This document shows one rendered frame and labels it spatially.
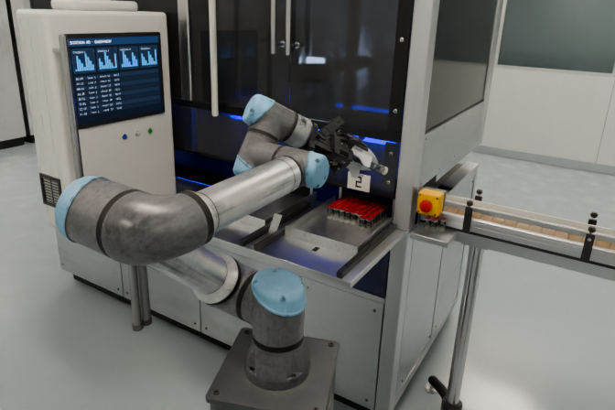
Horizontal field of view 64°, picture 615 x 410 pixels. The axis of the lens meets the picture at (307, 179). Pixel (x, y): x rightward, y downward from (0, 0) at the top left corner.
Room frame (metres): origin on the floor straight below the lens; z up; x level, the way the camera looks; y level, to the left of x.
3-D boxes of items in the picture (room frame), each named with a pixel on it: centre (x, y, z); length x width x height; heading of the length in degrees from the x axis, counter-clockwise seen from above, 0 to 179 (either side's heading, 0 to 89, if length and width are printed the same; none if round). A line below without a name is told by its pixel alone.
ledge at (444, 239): (1.55, -0.44, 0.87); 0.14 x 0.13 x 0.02; 149
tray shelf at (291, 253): (1.57, 0.05, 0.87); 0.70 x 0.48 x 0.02; 59
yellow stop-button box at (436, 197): (1.52, -0.41, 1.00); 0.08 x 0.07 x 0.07; 149
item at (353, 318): (2.48, 0.29, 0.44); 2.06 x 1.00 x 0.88; 59
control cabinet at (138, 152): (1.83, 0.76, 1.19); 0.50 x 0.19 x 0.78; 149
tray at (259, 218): (1.72, 0.16, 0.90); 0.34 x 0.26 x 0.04; 149
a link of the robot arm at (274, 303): (0.95, 0.06, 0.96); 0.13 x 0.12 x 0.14; 57
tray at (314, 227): (1.55, -0.13, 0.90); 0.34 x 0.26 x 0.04; 149
